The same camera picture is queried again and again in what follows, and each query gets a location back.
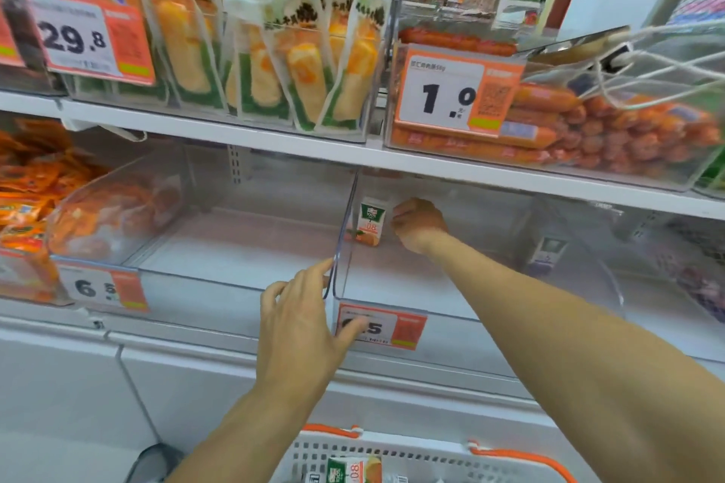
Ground clear bin with juice carton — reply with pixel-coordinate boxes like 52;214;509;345
333;170;625;383

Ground empty clear plastic bin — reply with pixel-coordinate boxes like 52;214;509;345
126;148;359;342

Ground orange price tag on juice bin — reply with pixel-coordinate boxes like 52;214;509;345
335;303;428;352

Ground person's left forearm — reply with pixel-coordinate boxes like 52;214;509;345
166;386;341;483

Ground purple patterned packets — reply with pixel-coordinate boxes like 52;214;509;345
646;215;725;326

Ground pile of orange snack packets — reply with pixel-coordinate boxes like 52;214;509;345
0;116;185;305

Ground large orange price sign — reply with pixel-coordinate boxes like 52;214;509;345
8;0;157;86

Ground dark grey object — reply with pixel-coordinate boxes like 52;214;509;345
123;442;185;483

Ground row of corn packets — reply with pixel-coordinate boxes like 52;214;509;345
119;0;393;134

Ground small white carton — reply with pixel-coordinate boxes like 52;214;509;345
526;236;569;278

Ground small orange juice carton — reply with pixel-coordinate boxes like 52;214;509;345
355;197;388;247

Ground pile of orange sausages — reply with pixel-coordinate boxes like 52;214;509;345
391;26;723;178

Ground person's right forearm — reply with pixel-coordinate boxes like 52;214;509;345
418;231;725;483

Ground white shopping basket orange handles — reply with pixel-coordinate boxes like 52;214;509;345
271;423;580;483

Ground clear bin of sausages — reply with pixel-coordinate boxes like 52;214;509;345
384;27;725;193

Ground orange price sign on sausage bin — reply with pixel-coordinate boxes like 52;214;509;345
394;43;526;137

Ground white wire basket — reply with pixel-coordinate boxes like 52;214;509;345
592;18;725;111

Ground small orange price tag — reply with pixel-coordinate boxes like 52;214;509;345
57;265;150;313

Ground white metal shelf board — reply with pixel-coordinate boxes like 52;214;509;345
0;89;725;222

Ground orange juice carton in basket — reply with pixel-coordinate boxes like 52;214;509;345
325;455;384;483

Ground person's right hand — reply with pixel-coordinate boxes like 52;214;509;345
391;198;449;255

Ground person's left hand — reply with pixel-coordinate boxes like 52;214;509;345
256;257;369;405

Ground clear bin of orange packets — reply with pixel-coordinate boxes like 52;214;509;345
47;148;190;269

